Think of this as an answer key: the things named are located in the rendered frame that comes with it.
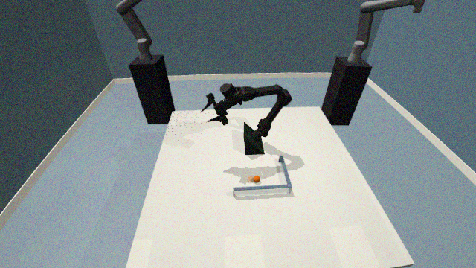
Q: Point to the clear l-shaped low wall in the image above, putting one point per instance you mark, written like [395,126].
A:
[266,191]

